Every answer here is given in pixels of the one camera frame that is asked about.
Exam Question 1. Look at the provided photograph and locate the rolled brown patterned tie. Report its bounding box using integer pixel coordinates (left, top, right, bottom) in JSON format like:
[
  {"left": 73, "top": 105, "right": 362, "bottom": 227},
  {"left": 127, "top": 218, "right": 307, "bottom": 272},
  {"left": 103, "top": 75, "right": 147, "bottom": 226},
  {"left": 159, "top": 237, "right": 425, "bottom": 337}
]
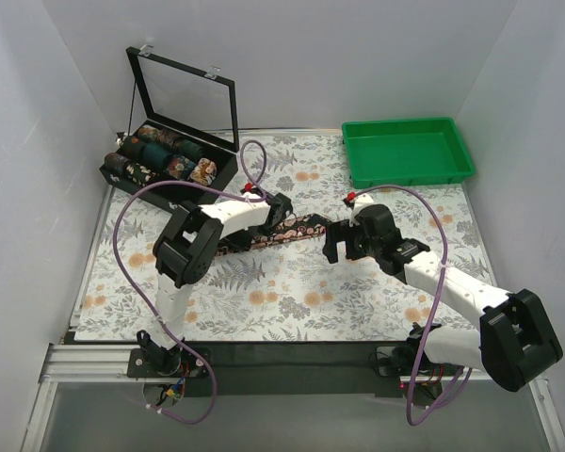
[{"left": 137, "top": 124, "right": 180, "bottom": 148}]

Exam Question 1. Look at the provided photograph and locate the rolled navy floral tie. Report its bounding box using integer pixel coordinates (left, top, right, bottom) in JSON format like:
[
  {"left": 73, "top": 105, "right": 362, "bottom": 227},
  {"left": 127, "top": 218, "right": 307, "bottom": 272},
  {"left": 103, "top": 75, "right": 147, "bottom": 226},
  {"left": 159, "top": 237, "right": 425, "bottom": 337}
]
[{"left": 165, "top": 154, "right": 196, "bottom": 180}]

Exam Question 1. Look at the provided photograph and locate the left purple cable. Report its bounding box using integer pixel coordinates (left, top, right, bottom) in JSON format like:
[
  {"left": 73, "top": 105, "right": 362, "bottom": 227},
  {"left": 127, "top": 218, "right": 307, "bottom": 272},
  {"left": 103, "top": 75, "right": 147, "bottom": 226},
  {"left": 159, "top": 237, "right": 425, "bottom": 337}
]
[{"left": 112, "top": 139, "right": 277, "bottom": 427}]

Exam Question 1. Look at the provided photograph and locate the rolled teal tie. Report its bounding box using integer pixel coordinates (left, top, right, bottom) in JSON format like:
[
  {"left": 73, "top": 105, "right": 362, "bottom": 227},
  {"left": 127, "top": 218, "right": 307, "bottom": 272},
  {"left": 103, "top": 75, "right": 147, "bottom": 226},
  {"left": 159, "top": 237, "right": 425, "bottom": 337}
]
[{"left": 142, "top": 142, "right": 173, "bottom": 171}]

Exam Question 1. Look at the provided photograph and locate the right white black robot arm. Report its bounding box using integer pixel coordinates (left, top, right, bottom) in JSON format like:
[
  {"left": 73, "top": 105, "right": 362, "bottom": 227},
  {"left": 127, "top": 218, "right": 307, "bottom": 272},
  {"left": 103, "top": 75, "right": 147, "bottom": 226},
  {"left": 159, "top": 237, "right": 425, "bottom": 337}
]
[{"left": 323, "top": 201, "right": 563, "bottom": 392}]

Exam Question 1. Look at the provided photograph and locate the rolled black floral tie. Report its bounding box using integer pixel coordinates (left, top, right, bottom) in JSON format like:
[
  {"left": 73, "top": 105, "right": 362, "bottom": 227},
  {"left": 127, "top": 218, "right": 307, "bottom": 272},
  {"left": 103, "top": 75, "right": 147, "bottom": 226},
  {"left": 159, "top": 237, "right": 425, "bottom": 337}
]
[{"left": 123, "top": 161, "right": 158, "bottom": 186}]

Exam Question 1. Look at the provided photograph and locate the aluminium frame rail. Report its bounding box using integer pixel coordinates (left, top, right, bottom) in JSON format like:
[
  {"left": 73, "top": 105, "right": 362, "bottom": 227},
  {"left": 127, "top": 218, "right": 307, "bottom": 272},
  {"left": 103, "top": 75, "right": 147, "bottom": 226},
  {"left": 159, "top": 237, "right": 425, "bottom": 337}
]
[{"left": 21, "top": 341, "right": 565, "bottom": 452}]

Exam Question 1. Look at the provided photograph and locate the rolled dark green tie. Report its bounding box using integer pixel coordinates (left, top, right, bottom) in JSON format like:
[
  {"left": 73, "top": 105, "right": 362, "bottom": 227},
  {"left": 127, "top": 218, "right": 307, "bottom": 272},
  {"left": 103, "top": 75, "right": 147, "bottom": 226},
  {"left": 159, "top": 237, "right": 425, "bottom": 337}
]
[{"left": 172, "top": 137, "right": 204, "bottom": 162}]

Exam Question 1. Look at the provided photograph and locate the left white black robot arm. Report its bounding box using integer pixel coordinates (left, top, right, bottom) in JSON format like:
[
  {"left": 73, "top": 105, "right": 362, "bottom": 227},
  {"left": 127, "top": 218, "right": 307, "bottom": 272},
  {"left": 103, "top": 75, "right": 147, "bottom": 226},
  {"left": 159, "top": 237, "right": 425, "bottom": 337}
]
[{"left": 137, "top": 192, "right": 293, "bottom": 377}]

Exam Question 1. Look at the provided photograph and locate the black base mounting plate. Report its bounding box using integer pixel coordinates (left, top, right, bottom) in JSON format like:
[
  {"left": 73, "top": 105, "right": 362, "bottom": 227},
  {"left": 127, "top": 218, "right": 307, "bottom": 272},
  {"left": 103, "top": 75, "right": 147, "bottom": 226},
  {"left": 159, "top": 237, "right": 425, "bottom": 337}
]
[{"left": 126, "top": 341, "right": 465, "bottom": 401}]

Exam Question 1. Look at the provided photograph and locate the green plastic tray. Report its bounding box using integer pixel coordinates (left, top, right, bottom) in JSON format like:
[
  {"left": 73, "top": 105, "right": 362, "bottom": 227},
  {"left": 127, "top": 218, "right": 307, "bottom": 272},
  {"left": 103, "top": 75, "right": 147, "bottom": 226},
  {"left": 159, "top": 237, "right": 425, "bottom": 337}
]
[{"left": 342, "top": 117, "right": 476, "bottom": 189}]

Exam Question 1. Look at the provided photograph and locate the rolled cream red tie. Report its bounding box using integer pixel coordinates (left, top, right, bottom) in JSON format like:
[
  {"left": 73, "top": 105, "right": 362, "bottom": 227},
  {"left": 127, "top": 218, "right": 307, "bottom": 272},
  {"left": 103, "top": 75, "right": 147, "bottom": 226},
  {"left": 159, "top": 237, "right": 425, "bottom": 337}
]
[{"left": 188, "top": 158, "right": 218, "bottom": 186}]

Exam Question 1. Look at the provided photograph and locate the rolled dark purple tie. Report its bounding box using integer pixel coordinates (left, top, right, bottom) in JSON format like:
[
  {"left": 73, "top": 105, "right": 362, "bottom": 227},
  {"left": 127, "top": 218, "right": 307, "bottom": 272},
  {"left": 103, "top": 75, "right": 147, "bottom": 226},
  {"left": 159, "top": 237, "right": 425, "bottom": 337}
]
[{"left": 104, "top": 153, "right": 129, "bottom": 176}]

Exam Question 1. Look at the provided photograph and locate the black tie display box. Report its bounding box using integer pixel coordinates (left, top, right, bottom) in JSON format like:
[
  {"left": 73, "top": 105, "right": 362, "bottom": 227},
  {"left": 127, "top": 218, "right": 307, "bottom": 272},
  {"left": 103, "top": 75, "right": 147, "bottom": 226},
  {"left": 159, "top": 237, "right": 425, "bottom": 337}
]
[{"left": 99, "top": 45, "right": 240, "bottom": 212}]

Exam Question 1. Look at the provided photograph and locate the black floral necktie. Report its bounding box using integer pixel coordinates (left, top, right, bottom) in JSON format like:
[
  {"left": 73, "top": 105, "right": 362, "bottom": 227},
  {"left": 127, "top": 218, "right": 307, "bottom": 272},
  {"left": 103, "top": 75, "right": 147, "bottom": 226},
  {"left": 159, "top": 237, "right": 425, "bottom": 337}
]
[{"left": 216, "top": 214, "right": 332, "bottom": 257}]

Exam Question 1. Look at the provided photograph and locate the floral patterned table mat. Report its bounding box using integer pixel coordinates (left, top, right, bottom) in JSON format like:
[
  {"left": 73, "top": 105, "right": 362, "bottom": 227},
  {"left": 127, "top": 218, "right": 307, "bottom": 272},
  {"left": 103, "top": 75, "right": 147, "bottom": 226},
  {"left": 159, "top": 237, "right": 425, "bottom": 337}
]
[{"left": 72, "top": 134, "right": 494, "bottom": 342}]

